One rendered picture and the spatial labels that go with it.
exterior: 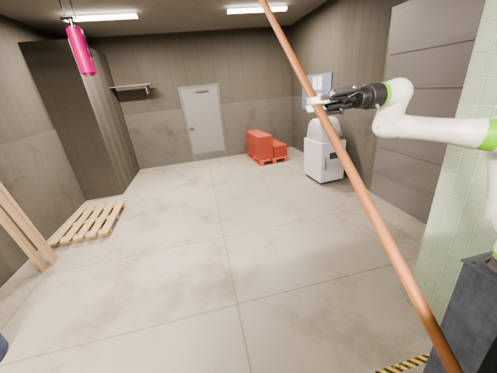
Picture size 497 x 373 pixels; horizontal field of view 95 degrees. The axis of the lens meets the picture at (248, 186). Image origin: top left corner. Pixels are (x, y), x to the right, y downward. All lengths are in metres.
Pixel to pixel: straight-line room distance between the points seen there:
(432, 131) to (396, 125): 0.13
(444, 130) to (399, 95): 0.22
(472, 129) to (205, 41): 6.71
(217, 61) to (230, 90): 0.83
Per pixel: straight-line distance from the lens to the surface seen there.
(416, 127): 1.13
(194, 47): 7.28
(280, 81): 7.65
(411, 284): 0.73
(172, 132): 7.32
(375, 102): 1.01
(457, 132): 1.16
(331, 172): 4.98
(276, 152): 6.35
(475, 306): 1.59
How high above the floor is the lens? 2.04
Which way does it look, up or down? 24 degrees down
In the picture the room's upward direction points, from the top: 6 degrees counter-clockwise
